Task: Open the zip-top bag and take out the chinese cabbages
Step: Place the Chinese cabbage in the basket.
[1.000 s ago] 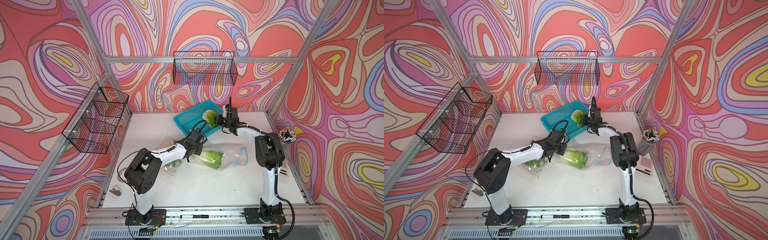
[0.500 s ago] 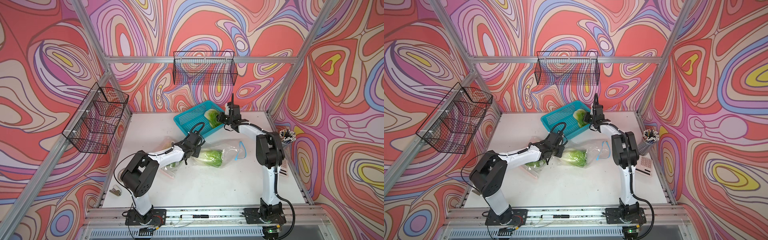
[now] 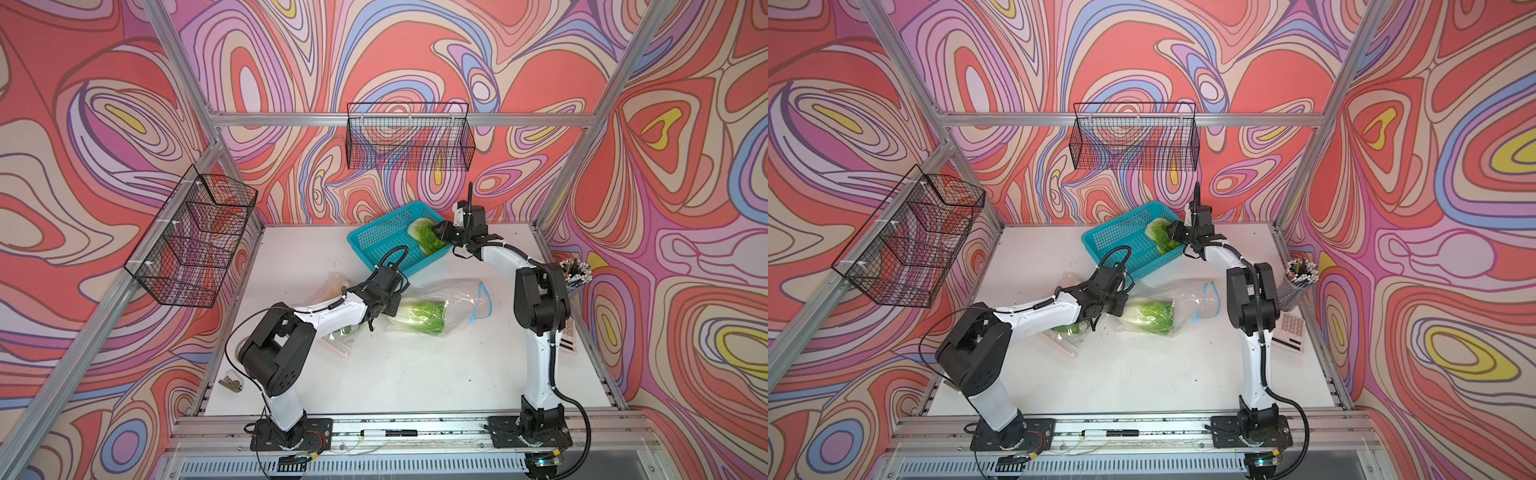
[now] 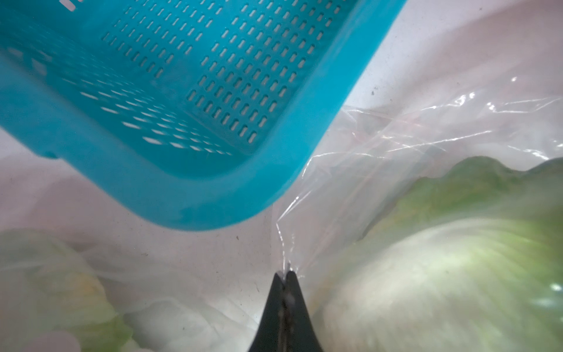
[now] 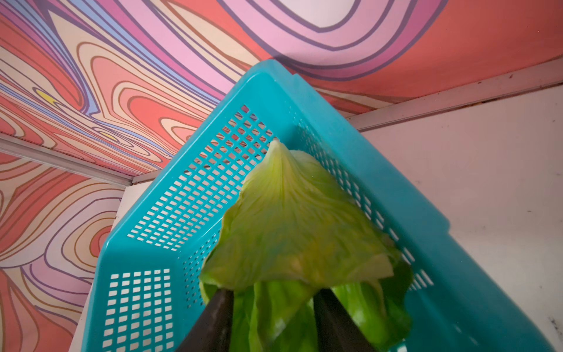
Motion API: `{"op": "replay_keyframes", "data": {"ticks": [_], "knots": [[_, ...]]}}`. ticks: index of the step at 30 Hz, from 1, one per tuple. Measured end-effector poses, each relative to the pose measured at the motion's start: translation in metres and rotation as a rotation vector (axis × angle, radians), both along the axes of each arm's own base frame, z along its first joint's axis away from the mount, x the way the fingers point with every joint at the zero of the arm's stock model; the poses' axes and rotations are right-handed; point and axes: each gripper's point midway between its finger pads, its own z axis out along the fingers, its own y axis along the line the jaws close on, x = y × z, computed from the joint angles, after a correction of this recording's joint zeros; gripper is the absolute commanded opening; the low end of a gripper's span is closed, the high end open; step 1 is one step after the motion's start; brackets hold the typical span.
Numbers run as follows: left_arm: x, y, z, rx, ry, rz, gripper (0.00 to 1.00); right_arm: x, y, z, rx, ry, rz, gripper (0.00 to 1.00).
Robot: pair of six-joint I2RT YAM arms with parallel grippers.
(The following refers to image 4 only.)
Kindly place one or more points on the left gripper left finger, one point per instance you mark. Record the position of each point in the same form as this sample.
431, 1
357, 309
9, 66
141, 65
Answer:
268, 336

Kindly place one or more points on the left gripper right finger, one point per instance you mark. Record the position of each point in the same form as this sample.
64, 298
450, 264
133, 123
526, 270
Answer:
299, 335

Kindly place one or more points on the clear blue zip-top bag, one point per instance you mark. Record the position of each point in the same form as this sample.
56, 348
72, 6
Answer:
511, 110

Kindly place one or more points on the green chinese cabbage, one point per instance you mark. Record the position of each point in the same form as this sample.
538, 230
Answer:
469, 261

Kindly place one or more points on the small perforated bag with cabbage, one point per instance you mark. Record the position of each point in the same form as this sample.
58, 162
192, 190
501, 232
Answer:
47, 287

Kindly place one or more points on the teal plastic basket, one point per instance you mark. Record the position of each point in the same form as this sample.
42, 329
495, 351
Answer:
194, 115

